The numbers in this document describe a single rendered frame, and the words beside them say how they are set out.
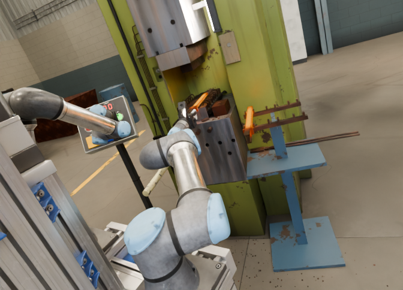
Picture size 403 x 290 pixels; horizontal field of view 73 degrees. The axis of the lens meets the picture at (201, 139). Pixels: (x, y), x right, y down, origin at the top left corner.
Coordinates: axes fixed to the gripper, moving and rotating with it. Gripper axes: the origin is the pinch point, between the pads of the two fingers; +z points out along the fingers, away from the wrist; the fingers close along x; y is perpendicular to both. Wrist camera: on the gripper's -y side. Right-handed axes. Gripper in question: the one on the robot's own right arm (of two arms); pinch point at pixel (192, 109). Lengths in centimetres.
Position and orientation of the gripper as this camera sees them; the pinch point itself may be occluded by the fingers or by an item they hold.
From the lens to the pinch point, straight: 169.6
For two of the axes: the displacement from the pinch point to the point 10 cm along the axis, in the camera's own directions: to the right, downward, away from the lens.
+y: 3.1, 8.8, 3.5
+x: 9.1, -1.7, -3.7
